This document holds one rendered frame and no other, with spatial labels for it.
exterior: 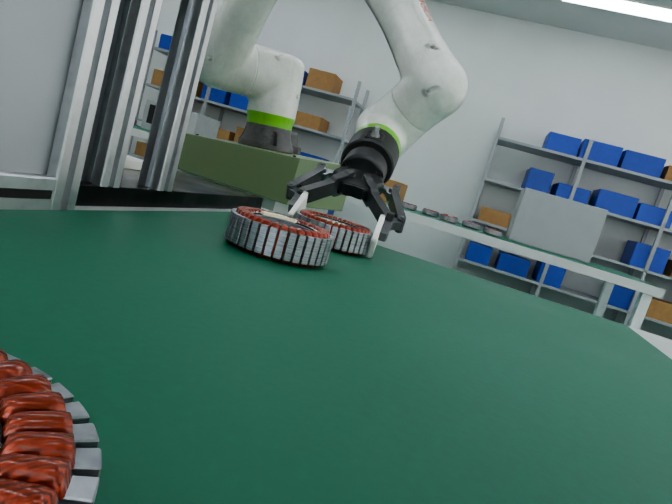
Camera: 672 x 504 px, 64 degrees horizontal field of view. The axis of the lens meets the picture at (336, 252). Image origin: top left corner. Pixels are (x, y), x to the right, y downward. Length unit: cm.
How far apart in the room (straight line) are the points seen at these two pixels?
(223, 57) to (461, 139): 615
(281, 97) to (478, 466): 125
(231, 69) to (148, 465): 123
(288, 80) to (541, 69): 625
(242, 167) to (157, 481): 114
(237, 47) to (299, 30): 676
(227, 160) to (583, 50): 663
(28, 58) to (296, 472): 39
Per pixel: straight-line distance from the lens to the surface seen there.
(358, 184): 84
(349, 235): 70
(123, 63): 59
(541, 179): 678
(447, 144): 735
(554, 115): 743
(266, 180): 125
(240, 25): 131
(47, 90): 52
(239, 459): 20
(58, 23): 52
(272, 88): 142
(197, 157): 136
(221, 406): 23
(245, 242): 53
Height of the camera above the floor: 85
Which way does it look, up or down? 8 degrees down
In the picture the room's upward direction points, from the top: 16 degrees clockwise
